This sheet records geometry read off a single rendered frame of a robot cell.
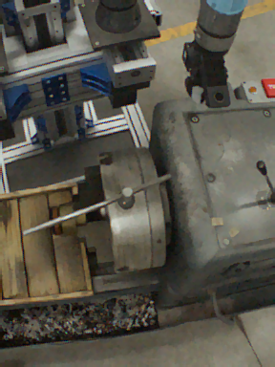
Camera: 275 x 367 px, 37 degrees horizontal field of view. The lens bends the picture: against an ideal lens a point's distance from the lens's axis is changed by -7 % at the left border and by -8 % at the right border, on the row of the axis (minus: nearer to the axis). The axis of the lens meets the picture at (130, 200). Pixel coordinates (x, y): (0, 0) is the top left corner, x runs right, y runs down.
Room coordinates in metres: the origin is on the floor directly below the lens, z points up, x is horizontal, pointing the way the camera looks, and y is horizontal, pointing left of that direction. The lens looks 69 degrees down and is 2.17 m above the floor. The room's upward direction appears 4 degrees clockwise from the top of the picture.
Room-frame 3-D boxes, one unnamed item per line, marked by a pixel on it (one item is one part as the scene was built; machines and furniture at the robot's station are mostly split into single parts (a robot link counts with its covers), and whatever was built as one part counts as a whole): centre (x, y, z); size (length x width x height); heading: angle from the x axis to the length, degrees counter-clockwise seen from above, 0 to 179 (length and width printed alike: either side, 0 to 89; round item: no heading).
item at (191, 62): (0.57, -0.13, 1.52); 0.09 x 0.08 x 0.12; 15
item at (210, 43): (0.56, -0.13, 1.60); 0.08 x 0.08 x 0.05
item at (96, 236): (0.28, 0.06, 1.09); 0.12 x 0.11 x 0.05; 13
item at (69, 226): (0.35, 0.16, 1.08); 0.09 x 0.09 x 0.09; 13
